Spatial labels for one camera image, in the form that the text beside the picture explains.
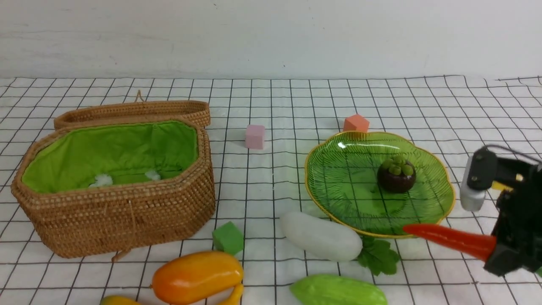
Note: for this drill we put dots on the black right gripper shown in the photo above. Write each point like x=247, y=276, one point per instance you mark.
x=518, y=227

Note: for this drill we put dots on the orange carrot with leaves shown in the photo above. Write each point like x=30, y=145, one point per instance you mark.
x=479, y=246

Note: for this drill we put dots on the dark purple mangosteen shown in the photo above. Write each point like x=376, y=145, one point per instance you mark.
x=396, y=175

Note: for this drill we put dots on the white radish with leaves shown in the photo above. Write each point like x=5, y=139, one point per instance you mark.
x=337, y=243

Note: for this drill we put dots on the light green cucumber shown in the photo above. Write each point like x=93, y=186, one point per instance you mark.
x=331, y=289

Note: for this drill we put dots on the orange mango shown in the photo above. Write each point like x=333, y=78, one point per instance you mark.
x=197, y=276

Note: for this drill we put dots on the yellow foam cube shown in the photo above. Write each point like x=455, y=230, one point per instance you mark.
x=500, y=186

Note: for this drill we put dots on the white black grid tablecloth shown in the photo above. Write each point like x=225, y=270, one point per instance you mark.
x=451, y=116

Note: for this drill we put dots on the green glass leaf plate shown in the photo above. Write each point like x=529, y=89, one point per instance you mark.
x=341, y=178

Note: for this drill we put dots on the orange foam cube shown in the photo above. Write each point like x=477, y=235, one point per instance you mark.
x=356, y=122

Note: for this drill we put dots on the pink foam cube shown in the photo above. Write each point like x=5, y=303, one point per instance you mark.
x=255, y=137

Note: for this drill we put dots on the green foam cube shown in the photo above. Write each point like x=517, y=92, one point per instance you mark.
x=228, y=238

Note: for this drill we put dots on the woven rattan basket lid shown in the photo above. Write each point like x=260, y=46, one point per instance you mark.
x=195, y=111

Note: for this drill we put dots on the woven rattan basket green lining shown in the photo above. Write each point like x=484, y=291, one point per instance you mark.
x=117, y=184

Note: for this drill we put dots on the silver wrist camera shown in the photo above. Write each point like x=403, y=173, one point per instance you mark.
x=471, y=200

